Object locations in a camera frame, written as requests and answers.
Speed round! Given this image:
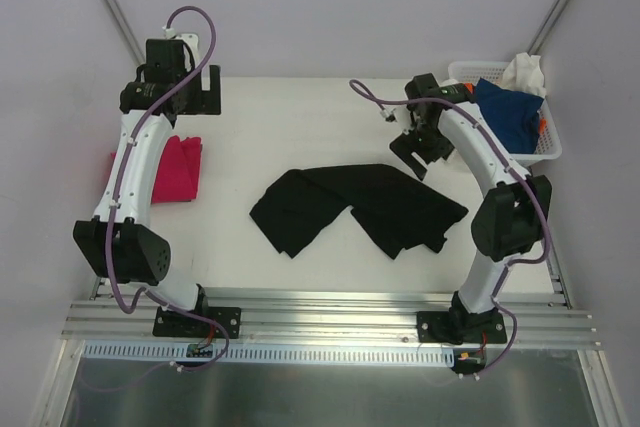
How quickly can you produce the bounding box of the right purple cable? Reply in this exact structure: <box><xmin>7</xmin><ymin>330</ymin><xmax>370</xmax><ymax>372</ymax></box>
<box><xmin>348</xmin><ymin>78</ymin><xmax>554</xmax><ymax>382</ymax></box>

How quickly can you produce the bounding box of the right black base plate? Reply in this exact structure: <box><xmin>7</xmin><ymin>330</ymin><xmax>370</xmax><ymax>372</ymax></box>
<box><xmin>416</xmin><ymin>309</ymin><xmax>507</xmax><ymax>345</ymax></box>

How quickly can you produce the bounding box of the white slotted cable duct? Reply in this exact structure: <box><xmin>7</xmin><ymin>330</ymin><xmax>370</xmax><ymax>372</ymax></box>
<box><xmin>83</xmin><ymin>341</ymin><xmax>454</xmax><ymax>368</ymax></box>

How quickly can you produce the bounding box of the white t shirt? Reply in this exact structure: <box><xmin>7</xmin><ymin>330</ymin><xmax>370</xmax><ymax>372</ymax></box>
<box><xmin>439</xmin><ymin>77</ymin><xmax>469</xmax><ymax>168</ymax></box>

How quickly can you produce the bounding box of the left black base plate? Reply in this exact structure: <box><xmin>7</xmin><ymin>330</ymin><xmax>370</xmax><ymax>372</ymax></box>
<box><xmin>152</xmin><ymin>306</ymin><xmax>242</xmax><ymax>339</ymax></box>

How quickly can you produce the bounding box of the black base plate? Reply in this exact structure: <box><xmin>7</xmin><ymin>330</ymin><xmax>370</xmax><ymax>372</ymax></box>
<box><xmin>152</xmin><ymin>306</ymin><xmax>242</xmax><ymax>339</ymax></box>
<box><xmin>416</xmin><ymin>309</ymin><xmax>507</xmax><ymax>345</ymax></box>

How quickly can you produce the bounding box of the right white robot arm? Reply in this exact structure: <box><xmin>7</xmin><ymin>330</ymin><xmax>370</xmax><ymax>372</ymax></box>
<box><xmin>378</xmin><ymin>74</ymin><xmax>552</xmax><ymax>342</ymax></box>

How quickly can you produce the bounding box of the purple cable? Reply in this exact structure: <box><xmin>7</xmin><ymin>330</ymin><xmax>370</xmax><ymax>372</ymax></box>
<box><xmin>348</xmin><ymin>78</ymin><xmax>554</xmax><ymax>382</ymax></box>
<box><xmin>79</xmin><ymin>5</ymin><xmax>230</xmax><ymax>391</ymax></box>

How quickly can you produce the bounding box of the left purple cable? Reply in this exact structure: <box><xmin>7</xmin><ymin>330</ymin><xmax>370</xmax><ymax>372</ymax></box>
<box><xmin>79</xmin><ymin>5</ymin><xmax>230</xmax><ymax>391</ymax></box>

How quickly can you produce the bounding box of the aluminium mounting rail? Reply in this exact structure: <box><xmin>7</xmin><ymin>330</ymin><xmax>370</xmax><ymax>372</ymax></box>
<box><xmin>61</xmin><ymin>288</ymin><xmax>604</xmax><ymax>350</ymax></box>

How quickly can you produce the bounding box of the folded pink t shirt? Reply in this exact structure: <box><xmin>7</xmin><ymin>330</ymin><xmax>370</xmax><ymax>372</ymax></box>
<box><xmin>109</xmin><ymin>134</ymin><xmax>204</xmax><ymax>206</ymax></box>

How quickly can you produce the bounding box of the black t shirt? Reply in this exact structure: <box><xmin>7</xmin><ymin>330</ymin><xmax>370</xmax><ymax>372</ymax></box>
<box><xmin>250</xmin><ymin>164</ymin><xmax>468</xmax><ymax>259</ymax></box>

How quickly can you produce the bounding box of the blue t shirt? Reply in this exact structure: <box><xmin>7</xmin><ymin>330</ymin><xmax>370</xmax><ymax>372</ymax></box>
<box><xmin>475</xmin><ymin>78</ymin><xmax>543</xmax><ymax>155</ymax></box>

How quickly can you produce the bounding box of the white cloth in basket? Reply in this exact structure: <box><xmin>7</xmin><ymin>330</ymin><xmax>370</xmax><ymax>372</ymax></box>
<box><xmin>500</xmin><ymin>52</ymin><xmax>547</xmax><ymax>98</ymax></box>

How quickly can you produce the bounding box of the white plastic basket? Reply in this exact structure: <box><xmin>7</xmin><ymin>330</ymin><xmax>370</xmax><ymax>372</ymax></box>
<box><xmin>448</xmin><ymin>61</ymin><xmax>562</xmax><ymax>167</ymax></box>

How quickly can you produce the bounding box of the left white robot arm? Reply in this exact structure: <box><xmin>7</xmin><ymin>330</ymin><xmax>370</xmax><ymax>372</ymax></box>
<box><xmin>73</xmin><ymin>34</ymin><xmax>221</xmax><ymax>335</ymax></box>

